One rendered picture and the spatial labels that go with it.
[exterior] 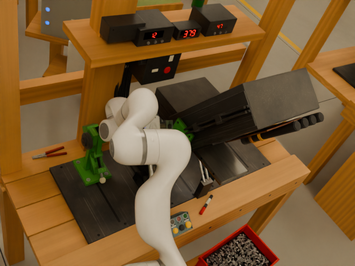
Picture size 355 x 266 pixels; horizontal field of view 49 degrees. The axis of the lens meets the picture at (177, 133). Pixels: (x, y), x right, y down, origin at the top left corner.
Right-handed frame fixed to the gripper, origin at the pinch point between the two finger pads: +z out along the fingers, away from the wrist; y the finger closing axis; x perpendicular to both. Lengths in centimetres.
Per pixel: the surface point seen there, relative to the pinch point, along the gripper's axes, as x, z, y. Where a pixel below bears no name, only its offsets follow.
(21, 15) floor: 279, 66, 119
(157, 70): -3.1, -5.8, 23.4
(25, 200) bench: 39, -46, -28
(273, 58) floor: 132, 316, 73
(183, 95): 4.4, 17.3, 14.2
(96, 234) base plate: 14, -28, -43
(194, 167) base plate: 12.1, 31.0, -22.2
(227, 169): -16.4, 21.4, -20.2
